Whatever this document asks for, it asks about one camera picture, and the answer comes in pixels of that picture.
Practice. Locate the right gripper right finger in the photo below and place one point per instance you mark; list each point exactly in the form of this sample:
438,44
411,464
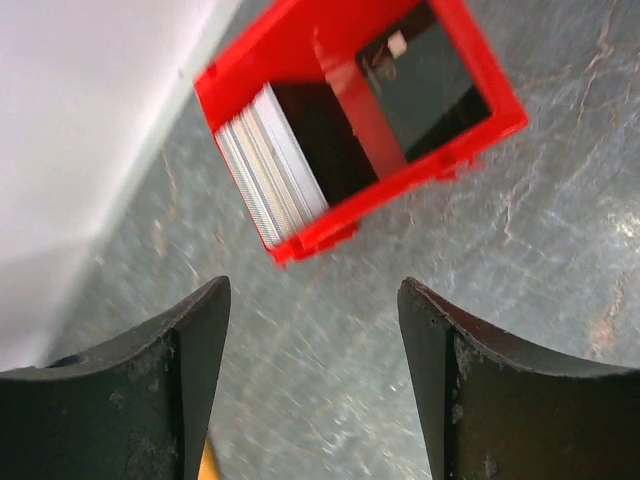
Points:
493,405

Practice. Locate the red plastic bin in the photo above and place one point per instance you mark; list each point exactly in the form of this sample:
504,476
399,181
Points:
367,140

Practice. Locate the mustard yellow tote bag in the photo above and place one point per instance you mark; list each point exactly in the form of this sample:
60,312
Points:
208,468

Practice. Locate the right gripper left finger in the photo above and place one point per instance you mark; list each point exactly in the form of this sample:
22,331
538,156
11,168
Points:
134,407

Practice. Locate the white credit card stack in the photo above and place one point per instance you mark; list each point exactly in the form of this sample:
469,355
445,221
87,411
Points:
273,175

